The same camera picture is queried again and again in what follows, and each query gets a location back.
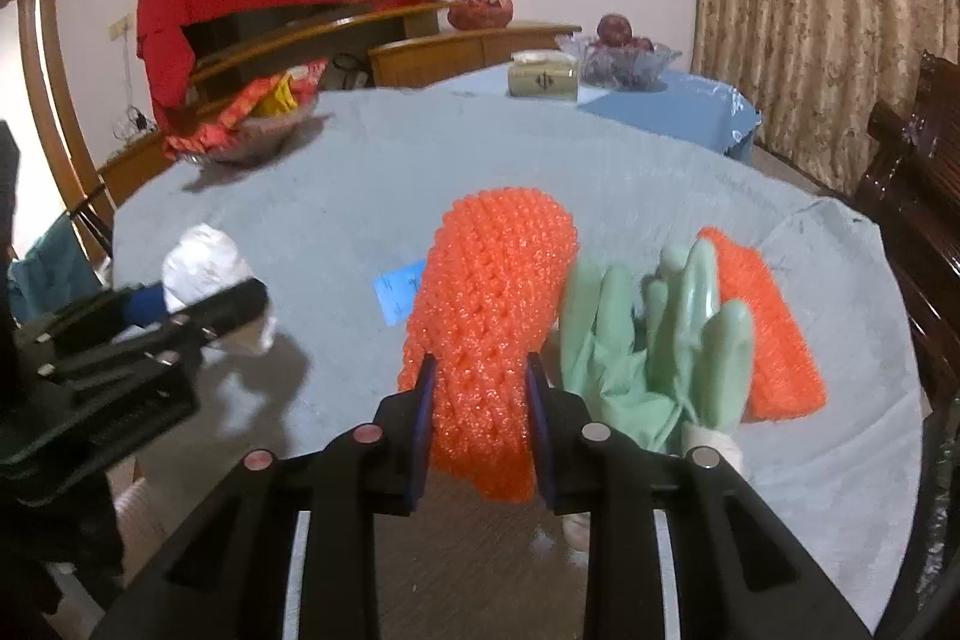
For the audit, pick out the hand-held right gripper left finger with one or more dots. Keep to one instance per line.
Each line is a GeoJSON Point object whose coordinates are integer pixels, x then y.
{"type": "Point", "coordinates": [422, 437]}

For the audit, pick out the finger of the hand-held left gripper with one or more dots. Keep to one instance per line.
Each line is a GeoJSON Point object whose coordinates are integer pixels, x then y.
{"type": "Point", "coordinates": [139, 304]}
{"type": "Point", "coordinates": [225, 306]}

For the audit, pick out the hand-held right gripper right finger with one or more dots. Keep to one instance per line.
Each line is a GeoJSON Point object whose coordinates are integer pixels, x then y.
{"type": "Point", "coordinates": [541, 437]}

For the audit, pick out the white plastic bag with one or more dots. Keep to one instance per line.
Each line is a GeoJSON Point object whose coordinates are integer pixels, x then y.
{"type": "Point", "coordinates": [202, 257]}

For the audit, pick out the orange foam fruit net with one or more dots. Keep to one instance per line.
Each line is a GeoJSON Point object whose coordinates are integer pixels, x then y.
{"type": "Point", "coordinates": [772, 340]}
{"type": "Point", "coordinates": [487, 325]}

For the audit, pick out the teal cloth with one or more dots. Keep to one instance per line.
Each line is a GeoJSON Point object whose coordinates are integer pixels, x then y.
{"type": "Point", "coordinates": [49, 261]}

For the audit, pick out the green rubber glove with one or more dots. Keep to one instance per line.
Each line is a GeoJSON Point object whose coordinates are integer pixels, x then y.
{"type": "Point", "coordinates": [637, 370]}

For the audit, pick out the blue paper slip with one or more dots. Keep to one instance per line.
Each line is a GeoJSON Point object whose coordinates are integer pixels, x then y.
{"type": "Point", "coordinates": [396, 296]}

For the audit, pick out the bowl of red snack packets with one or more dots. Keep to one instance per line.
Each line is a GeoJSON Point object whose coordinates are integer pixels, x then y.
{"type": "Point", "coordinates": [240, 115]}

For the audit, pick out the black television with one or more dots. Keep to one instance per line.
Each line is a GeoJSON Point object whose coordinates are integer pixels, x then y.
{"type": "Point", "coordinates": [255, 29]}

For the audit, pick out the wooden television cabinet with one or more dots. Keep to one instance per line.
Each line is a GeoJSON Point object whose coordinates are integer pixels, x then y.
{"type": "Point", "coordinates": [450, 48]}

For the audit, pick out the light blue tablecloth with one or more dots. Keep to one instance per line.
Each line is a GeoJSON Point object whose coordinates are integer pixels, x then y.
{"type": "Point", "coordinates": [675, 111]}

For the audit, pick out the beige tissue box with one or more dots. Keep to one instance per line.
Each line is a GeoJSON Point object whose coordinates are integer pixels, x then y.
{"type": "Point", "coordinates": [544, 78]}

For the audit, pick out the glass fruit bowl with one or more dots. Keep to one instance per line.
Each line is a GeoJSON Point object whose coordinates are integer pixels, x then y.
{"type": "Point", "coordinates": [622, 66]}

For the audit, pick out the red woven basket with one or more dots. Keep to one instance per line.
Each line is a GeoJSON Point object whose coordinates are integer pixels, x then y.
{"type": "Point", "coordinates": [481, 12]}

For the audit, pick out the red apple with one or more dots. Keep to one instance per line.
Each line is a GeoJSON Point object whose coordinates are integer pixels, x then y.
{"type": "Point", "coordinates": [613, 27]}
{"type": "Point", "coordinates": [642, 43]}

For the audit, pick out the dark wooden armchair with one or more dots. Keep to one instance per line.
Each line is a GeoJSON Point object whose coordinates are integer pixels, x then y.
{"type": "Point", "coordinates": [915, 212]}

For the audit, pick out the beige floral curtain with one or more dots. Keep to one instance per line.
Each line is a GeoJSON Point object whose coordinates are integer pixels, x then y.
{"type": "Point", "coordinates": [817, 10]}

